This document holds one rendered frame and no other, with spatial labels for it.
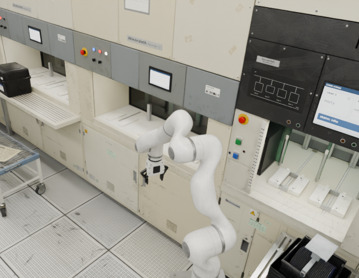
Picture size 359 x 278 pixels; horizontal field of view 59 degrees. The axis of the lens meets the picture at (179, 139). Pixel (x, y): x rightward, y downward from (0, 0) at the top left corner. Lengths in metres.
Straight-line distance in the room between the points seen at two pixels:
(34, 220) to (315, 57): 2.59
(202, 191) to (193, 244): 0.21
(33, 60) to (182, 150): 3.20
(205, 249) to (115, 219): 1.84
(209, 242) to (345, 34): 1.04
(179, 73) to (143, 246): 1.51
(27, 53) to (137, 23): 2.17
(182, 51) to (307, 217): 1.24
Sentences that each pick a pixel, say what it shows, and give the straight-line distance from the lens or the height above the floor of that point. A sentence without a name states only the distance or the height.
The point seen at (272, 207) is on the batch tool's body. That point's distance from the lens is 2.03.
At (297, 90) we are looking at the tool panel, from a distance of 1.69.
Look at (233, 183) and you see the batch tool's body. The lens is 2.09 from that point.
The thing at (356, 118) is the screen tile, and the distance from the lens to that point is 1.65.
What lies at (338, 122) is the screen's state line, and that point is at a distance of 1.68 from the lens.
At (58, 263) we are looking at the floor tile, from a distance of 2.80.
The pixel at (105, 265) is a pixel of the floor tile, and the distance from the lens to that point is 2.73.
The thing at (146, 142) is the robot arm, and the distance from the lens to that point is 1.57.
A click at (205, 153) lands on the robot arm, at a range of 1.26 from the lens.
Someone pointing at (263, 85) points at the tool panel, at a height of 1.58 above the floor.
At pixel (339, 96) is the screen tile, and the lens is 1.64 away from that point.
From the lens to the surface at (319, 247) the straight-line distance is 1.58.
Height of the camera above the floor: 2.13
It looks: 30 degrees down
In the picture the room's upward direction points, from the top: 5 degrees clockwise
